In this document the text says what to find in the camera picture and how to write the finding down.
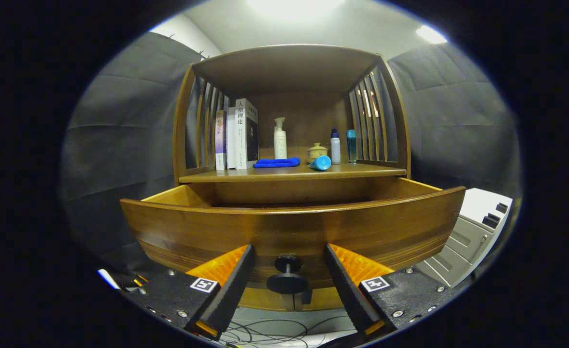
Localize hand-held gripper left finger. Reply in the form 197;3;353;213
120;244;256;339

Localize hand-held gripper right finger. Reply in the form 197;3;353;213
324;243;459;339

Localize wooden drawer with black knob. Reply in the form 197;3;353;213
119;176;466;295

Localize blue and white cosmetic tube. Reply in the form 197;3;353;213
308;155;332;172

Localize wooden cabinet door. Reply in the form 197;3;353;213
239;288;296;311
309;288;345;310

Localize wooden countertop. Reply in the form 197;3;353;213
178;162;407;184

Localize wooden cabinet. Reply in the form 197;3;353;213
172;43;412;312

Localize blue folded cloth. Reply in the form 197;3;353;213
254;157;301;169

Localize thin white book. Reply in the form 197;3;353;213
226;106;237;170

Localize purple book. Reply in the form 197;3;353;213
215;110;228;171

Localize white pump bottle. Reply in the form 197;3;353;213
273;117;288;160

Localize large white book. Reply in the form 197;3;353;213
235;98;259;170

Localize white and grey appliance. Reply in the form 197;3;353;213
413;188;513;289

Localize small ceiling light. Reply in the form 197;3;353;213
416;25;448;45

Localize black floor cables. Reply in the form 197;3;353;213
214;317;357;348

